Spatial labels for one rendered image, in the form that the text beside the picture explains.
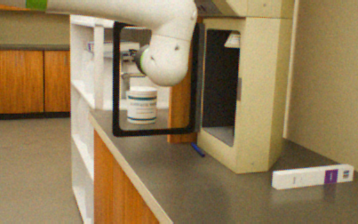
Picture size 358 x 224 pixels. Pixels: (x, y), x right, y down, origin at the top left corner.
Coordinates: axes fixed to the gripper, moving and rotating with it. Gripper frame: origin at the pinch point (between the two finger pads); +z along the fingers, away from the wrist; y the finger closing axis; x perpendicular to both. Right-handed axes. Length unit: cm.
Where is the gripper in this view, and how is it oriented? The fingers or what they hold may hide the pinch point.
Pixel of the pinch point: (133, 54)
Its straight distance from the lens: 147.7
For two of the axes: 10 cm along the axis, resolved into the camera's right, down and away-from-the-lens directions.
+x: -0.4, 9.8, 2.0
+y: -9.4, 0.3, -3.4
